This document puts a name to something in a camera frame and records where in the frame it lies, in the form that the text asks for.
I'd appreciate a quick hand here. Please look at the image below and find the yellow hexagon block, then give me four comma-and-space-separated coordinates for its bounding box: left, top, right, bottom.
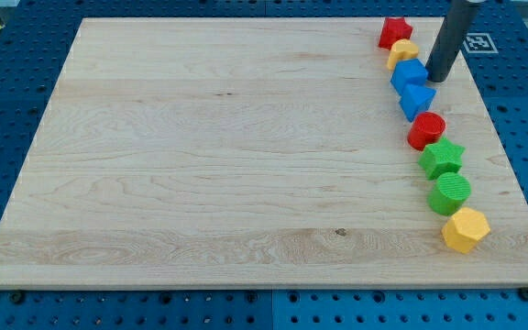
441, 207, 491, 254

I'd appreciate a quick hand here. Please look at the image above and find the light wooden board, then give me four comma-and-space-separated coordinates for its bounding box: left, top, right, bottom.
0, 17, 528, 290

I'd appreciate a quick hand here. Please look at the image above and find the white fiducial marker tag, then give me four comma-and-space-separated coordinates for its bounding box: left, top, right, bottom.
463, 32, 498, 54

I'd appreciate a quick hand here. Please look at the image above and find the green cylinder block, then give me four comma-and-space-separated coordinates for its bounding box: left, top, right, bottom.
427, 172, 471, 215

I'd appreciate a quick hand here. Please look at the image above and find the yellow heart block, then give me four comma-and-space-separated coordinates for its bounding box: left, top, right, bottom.
386, 38, 420, 71

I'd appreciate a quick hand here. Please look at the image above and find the green star block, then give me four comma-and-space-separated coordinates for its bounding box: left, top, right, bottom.
418, 137, 465, 181

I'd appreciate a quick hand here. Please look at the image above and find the blue cube block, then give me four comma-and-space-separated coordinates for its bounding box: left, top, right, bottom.
390, 59, 428, 95

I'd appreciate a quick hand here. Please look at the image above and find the red cylinder block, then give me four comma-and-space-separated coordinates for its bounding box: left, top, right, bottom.
407, 112, 446, 151

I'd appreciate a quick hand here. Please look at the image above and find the red star block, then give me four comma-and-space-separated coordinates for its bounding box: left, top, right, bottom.
378, 17, 413, 50

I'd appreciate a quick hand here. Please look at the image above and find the blue triangle block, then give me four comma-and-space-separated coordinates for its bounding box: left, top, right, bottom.
399, 84, 436, 122

